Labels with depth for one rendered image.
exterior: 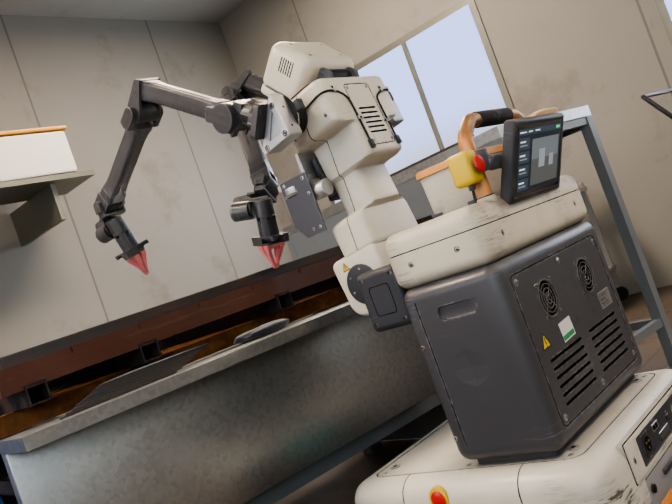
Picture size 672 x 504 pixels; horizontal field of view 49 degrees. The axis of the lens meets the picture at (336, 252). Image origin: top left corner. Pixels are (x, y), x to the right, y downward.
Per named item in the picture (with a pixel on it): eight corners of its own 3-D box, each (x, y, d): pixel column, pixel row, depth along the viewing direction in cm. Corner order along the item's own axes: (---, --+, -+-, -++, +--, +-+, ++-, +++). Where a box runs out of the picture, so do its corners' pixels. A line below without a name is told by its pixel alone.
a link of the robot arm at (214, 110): (121, 73, 205) (151, 71, 212) (122, 122, 210) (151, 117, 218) (232, 106, 180) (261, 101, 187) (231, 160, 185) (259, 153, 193)
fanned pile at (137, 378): (43, 423, 167) (37, 407, 167) (190, 364, 193) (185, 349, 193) (60, 420, 158) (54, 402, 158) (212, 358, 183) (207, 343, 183)
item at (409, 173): (285, 237, 343) (282, 229, 343) (374, 210, 382) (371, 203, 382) (501, 137, 244) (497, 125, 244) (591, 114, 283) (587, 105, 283)
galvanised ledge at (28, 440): (1, 455, 161) (-4, 442, 161) (398, 290, 245) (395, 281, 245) (27, 452, 146) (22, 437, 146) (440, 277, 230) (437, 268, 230)
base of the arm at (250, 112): (258, 104, 173) (292, 101, 182) (234, 96, 178) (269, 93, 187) (254, 140, 177) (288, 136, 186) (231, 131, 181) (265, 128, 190)
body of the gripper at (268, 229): (272, 243, 208) (267, 217, 207) (251, 244, 216) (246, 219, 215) (290, 238, 212) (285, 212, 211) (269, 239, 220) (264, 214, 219)
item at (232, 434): (54, 607, 160) (1, 455, 161) (434, 389, 244) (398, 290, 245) (59, 610, 157) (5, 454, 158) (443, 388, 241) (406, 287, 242)
